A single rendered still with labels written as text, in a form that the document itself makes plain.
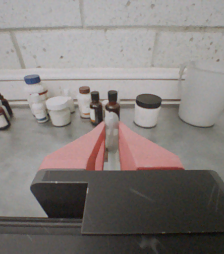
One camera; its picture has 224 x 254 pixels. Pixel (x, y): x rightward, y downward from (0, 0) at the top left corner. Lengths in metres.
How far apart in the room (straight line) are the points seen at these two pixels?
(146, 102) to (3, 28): 0.48
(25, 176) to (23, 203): 0.05
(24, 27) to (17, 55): 0.09
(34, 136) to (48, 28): 0.33
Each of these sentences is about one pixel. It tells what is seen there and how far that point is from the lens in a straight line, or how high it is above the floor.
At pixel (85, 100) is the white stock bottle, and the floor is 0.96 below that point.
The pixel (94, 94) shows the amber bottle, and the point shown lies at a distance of 0.36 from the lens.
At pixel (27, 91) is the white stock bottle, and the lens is 0.46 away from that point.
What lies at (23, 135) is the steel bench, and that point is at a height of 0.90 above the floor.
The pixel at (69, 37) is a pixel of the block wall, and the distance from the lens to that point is 0.51.
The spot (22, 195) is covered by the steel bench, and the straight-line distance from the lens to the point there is 0.29.
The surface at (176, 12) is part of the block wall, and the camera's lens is 0.53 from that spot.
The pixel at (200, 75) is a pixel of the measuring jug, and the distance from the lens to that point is 0.39.
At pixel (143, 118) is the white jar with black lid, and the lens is 0.37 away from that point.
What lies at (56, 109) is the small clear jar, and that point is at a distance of 0.38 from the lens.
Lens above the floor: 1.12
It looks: 36 degrees down
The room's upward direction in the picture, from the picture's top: straight up
